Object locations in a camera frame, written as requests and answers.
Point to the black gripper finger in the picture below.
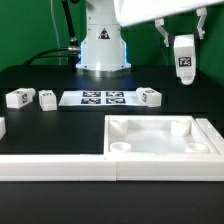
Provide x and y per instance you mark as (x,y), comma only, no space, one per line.
(202,14)
(159,24)

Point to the white square table top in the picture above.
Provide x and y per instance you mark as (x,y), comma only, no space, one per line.
(146,134)

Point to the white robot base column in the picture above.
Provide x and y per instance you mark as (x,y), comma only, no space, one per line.
(103,51)

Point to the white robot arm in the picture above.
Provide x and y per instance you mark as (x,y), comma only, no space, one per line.
(132,12)

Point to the white left fence piece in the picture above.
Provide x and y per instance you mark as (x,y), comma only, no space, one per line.
(2,127)

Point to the white marker base plate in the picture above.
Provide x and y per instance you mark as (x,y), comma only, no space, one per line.
(99,98)

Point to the white right fence rail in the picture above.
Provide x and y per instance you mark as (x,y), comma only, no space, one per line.
(212,134)

